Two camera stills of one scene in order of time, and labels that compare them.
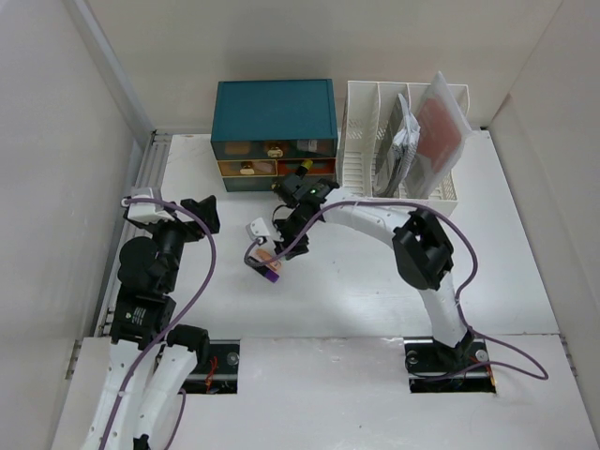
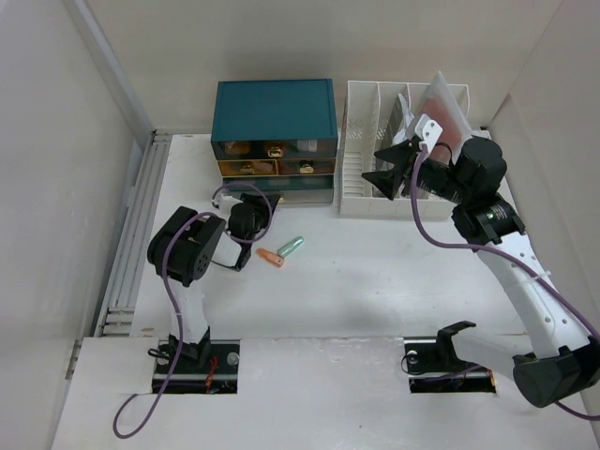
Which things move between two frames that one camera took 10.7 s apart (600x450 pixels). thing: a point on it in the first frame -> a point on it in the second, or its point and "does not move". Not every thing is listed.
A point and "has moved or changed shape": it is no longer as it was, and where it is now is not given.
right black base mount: [432, 368] does not move
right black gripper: [284, 242] -> [389, 181]
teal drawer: [277, 149] does not move
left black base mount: [217, 372] does not move
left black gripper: [206, 208] -> [263, 205]
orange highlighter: [265, 255] does not move
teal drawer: [249, 184] has moved or changed shape
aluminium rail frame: [151, 174] does not move
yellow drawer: [232, 168] does not move
